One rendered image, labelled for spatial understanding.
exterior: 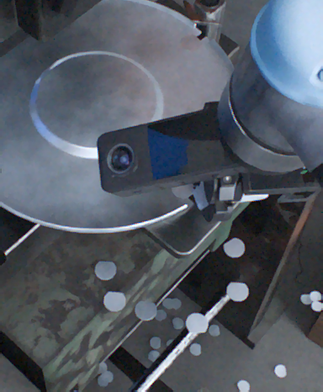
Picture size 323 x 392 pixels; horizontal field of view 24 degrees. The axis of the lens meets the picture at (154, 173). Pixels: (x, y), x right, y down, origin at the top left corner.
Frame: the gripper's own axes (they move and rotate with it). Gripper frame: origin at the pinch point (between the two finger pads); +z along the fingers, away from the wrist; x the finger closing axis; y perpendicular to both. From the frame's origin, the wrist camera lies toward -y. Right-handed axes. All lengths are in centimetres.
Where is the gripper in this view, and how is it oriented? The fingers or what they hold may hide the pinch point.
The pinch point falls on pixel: (197, 187)
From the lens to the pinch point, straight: 69.1
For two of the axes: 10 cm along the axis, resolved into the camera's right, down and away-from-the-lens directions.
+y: 9.9, -0.6, 1.1
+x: -0.8, -9.7, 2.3
